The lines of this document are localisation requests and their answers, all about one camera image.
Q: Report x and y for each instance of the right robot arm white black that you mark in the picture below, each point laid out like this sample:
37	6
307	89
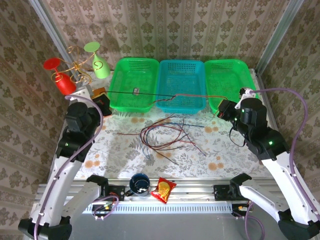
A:
282	180

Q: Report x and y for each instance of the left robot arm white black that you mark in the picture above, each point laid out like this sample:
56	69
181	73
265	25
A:
50	195

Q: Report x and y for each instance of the red wine glass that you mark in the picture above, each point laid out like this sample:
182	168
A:
65	85

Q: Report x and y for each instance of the green plastic basket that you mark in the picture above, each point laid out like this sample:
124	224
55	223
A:
225	77

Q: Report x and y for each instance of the green wine glass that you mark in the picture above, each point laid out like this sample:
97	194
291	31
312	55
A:
101	68

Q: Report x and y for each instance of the green basket with sticker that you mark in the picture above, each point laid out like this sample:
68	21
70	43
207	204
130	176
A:
125	82

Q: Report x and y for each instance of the blue plastic basket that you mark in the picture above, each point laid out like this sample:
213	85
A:
181	77

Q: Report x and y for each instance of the dark blue mug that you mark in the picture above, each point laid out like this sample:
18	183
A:
140	185

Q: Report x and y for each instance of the red snack packet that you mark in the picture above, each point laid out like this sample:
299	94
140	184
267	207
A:
163	190

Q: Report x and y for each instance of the aluminium table side rail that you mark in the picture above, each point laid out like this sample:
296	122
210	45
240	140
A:
258	81

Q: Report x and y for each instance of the aluminium frame post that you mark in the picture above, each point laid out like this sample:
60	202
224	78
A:
277	37
50	32

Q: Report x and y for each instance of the aluminium mounting rail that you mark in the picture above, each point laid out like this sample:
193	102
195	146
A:
195	187

